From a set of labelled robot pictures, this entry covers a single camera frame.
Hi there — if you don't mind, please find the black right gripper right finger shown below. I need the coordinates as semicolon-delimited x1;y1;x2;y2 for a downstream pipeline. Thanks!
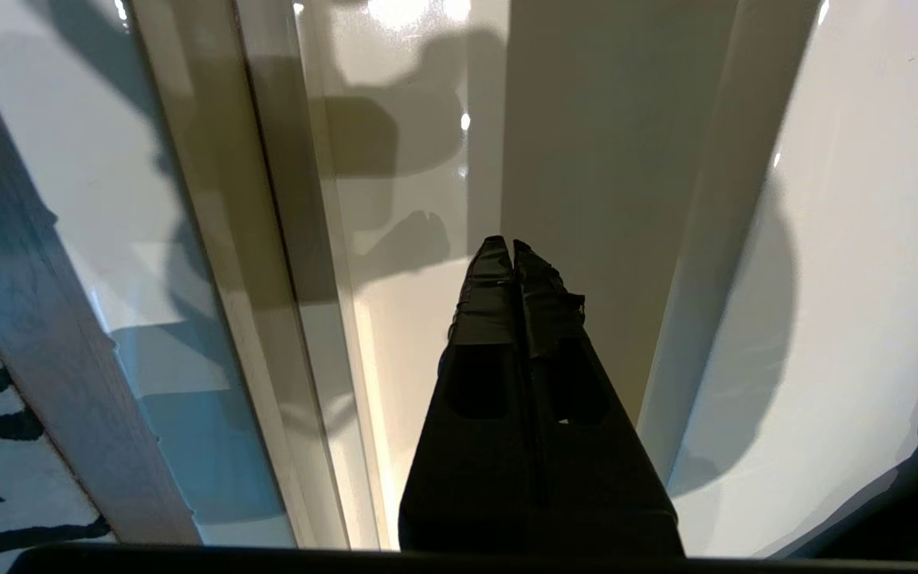
515;239;685;556

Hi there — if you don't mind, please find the white ribbed drawer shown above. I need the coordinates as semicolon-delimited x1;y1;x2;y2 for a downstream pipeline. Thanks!
0;0;747;551

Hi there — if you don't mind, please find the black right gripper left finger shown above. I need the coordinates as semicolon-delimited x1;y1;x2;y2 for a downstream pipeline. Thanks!
399;236;546;552

